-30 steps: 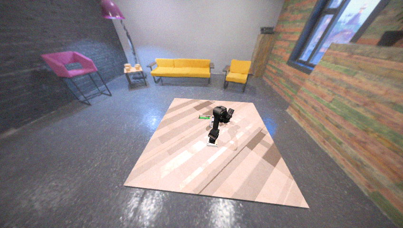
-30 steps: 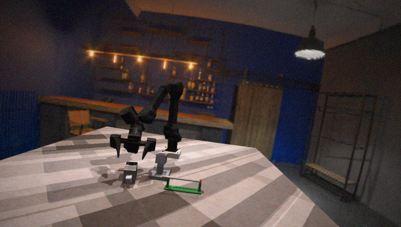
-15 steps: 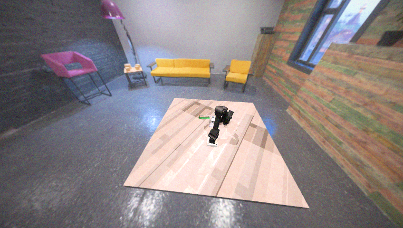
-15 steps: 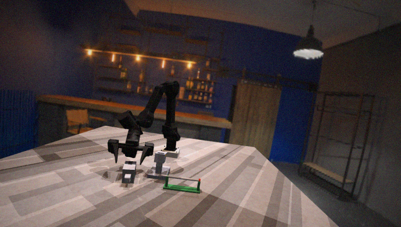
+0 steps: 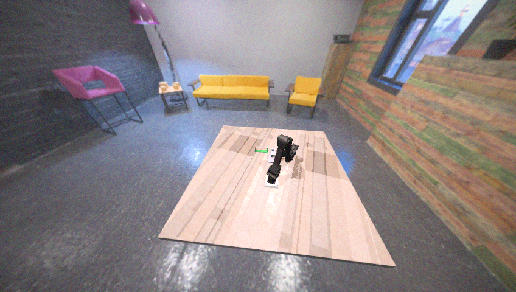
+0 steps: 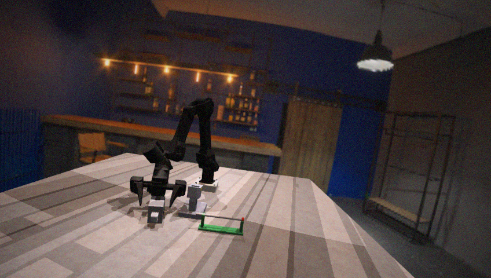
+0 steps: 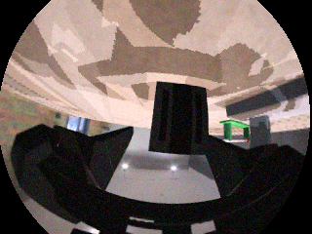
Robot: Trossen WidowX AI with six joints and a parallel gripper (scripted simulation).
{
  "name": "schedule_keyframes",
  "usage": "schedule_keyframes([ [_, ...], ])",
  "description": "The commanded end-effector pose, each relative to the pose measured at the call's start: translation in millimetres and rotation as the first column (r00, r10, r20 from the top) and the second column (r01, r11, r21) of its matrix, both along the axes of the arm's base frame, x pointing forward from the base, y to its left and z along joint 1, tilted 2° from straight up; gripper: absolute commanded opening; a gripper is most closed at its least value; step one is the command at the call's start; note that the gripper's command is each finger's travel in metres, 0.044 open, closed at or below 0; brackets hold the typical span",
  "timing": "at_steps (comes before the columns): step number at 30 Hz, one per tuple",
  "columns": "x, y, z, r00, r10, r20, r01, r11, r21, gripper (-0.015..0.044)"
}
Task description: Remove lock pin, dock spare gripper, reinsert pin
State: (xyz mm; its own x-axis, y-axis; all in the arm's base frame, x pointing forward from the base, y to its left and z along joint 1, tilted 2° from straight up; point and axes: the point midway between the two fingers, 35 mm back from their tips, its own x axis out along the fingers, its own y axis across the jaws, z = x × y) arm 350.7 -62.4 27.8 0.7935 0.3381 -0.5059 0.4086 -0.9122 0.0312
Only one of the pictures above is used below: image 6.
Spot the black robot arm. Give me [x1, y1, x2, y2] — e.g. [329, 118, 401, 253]
[141, 97, 219, 184]

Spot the green u-shaped bracket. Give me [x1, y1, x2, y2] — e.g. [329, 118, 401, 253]
[198, 214, 244, 235]

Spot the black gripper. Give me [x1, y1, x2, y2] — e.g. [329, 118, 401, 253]
[130, 166, 187, 207]

